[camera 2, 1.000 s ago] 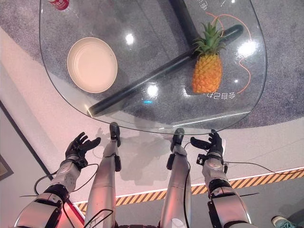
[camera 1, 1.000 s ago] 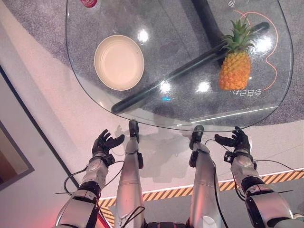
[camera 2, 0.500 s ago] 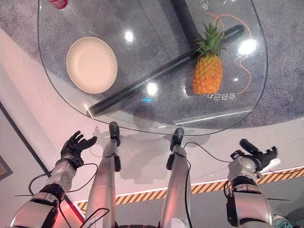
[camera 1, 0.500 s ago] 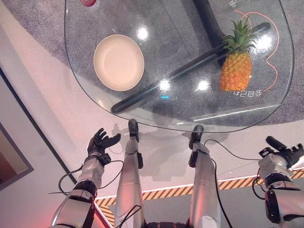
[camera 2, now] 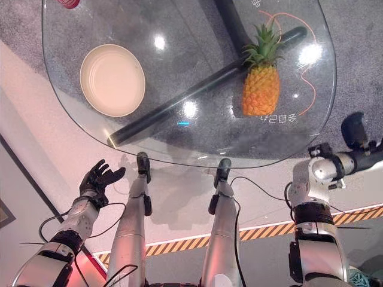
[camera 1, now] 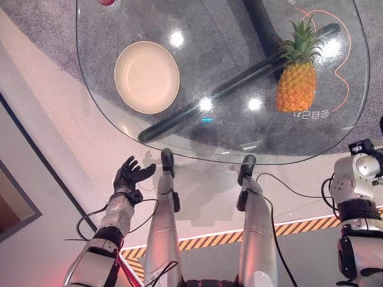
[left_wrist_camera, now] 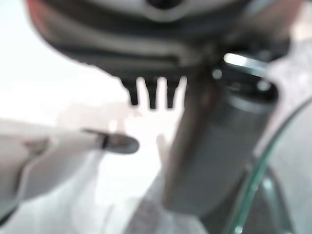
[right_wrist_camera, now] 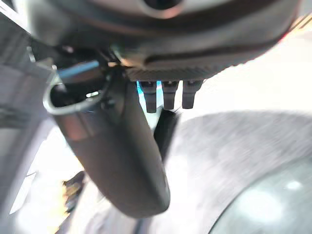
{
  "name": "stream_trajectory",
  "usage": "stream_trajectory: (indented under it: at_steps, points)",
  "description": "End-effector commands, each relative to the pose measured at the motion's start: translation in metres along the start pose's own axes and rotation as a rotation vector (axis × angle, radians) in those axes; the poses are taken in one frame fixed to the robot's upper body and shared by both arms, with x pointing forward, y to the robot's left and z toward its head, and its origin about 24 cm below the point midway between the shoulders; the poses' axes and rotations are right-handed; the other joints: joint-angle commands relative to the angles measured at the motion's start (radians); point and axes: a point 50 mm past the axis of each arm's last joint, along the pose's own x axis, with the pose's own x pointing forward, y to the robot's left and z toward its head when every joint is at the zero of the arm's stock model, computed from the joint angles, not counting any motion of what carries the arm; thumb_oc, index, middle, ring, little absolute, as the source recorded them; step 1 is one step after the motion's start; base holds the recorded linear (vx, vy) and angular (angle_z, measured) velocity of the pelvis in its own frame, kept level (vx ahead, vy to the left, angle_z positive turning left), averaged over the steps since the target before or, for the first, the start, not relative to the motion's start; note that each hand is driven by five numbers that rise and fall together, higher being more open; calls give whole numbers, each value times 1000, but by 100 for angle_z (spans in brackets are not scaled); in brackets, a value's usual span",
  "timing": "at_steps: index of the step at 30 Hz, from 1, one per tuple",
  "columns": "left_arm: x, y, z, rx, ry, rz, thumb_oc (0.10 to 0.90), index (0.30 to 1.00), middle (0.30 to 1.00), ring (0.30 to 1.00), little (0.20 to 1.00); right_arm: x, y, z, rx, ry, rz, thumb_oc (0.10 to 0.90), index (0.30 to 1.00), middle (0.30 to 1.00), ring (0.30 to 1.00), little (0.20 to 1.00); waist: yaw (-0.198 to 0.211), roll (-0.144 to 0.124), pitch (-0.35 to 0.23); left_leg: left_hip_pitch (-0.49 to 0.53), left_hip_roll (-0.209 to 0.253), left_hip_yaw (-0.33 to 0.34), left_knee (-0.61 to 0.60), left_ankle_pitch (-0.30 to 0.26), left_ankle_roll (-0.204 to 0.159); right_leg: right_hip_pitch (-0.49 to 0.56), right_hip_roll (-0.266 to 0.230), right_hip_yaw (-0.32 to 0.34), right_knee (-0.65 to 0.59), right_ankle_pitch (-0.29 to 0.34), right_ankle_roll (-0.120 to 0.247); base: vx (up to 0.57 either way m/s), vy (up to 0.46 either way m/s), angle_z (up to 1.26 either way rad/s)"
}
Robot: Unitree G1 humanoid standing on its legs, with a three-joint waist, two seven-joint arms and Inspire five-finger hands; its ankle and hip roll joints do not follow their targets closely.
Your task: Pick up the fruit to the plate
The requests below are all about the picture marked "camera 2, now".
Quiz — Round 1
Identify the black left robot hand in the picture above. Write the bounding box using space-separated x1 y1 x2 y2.
79 158 127 209

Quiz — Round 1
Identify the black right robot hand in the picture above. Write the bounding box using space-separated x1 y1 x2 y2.
341 111 383 175

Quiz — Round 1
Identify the cream round plate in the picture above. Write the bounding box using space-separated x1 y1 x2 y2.
79 44 147 118

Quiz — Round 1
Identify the silver left robot leg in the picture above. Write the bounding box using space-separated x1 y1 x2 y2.
106 151 154 287

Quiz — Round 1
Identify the silver robot leg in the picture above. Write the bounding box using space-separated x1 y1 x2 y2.
106 151 154 287
199 158 242 287

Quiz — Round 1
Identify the orange pineapple with green crown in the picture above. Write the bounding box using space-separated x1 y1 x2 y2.
241 21 286 118

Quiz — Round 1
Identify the yellow black hazard tape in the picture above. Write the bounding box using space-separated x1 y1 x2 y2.
92 203 383 267

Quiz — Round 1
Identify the silver right robot leg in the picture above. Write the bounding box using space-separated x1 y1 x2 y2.
199 158 242 287

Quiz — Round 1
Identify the teal knitted object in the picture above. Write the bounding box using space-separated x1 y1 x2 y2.
348 265 373 287

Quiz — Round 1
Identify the curved black table base bar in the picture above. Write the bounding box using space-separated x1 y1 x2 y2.
214 0 254 57

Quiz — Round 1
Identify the red round object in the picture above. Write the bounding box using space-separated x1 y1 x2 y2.
56 0 81 10

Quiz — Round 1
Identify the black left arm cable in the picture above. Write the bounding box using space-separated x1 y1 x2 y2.
38 202 127 243

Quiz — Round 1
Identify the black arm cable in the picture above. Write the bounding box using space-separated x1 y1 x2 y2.
229 176 300 216
38 202 127 243

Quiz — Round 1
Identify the thin orange cable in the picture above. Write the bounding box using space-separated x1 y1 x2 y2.
257 10 318 117

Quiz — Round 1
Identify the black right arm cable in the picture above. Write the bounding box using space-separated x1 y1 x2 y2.
229 176 300 216

